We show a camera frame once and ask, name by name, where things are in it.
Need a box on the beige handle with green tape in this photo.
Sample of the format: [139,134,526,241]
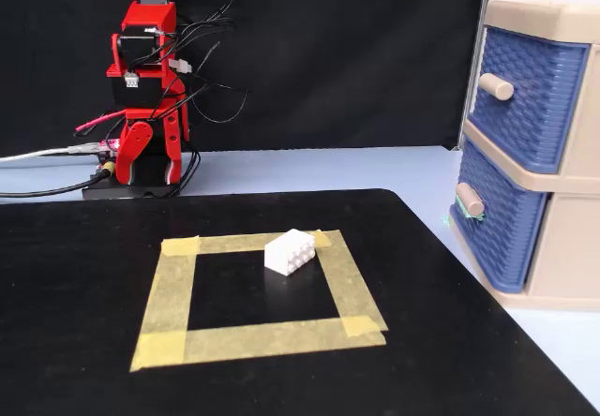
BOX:
[455,182,486,217]

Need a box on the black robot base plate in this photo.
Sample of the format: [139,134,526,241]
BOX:
[82,171,182,201]

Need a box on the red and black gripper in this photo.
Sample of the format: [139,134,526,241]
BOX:
[106,62,183,186]

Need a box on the green tape piece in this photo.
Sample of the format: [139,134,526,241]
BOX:
[440,194,487,229]

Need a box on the black table mat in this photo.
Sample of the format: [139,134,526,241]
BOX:
[0,187,600,416]

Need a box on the pink-red wire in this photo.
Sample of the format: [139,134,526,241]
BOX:
[74,110,128,135]

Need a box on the blue woven-pattern drawer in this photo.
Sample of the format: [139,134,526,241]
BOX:
[448,136,549,294]
[468,26,592,175]

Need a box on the silver USB cable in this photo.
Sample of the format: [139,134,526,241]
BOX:
[0,142,102,164]

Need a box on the black backdrop cloth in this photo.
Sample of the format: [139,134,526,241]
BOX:
[0,0,489,157]

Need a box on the thick black power cable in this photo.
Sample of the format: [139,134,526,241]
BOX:
[0,160,116,199]

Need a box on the white toy brick cube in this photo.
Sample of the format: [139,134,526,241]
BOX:
[262,228,317,278]

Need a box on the pink controller board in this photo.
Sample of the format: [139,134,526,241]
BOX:
[95,138,123,156]

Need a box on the beige drawer handle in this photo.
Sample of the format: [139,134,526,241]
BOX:
[477,72,516,103]

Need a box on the yellow masking tape strip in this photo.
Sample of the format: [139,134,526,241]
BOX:
[129,235,202,373]
[129,315,388,373]
[310,229,390,338]
[160,229,344,257]

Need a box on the beige plastic drawer cabinet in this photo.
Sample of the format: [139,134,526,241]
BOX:
[448,0,600,314]

